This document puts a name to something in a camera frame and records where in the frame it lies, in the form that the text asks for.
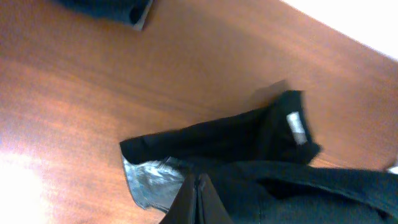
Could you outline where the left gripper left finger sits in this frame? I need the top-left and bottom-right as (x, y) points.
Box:
(159, 175), (197, 224)

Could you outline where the black t-shirt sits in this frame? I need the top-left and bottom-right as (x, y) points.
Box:
(120, 90), (397, 224)

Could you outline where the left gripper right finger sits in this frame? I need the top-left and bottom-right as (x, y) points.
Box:
(197, 174), (234, 224)

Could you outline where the folded navy garment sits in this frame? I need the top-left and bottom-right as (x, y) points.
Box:
(58, 0), (152, 25)

